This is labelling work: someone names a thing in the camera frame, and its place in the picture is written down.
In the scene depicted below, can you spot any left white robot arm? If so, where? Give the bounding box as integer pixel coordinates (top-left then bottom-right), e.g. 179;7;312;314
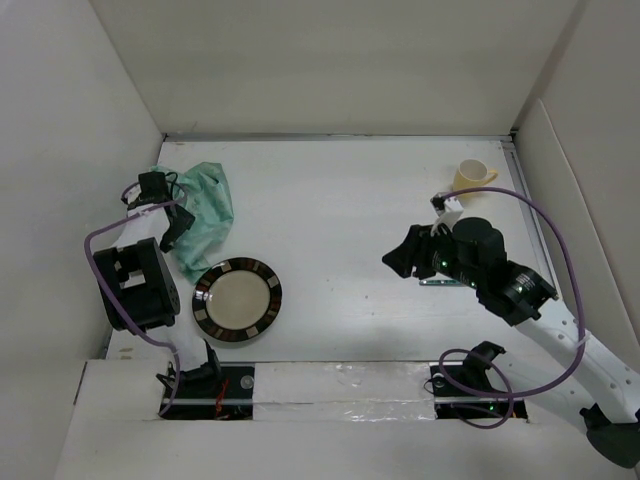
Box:
84;163;234;397

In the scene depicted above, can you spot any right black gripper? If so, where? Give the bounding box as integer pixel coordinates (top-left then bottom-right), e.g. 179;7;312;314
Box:
380;221;483;290

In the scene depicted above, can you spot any green handled fork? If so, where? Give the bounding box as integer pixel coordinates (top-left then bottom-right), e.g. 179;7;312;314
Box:
419;278;462;287

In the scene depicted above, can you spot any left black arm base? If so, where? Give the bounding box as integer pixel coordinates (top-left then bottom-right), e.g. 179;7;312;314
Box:
156;343;256;421

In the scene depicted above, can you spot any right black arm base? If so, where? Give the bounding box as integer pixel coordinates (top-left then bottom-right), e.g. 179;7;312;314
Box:
428;341;530;424

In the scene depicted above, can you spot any yellow ceramic mug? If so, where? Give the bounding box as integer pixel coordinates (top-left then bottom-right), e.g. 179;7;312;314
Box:
452;159;499;191

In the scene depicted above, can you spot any green patterned cloth napkin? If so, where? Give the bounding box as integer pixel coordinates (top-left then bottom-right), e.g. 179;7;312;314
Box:
173;162;234;284

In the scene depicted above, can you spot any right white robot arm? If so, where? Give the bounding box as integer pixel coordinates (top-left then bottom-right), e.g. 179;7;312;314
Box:
382;218;639;468

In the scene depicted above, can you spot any dark rimmed beige plate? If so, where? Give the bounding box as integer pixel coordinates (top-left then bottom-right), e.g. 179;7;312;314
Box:
192;257;283;343

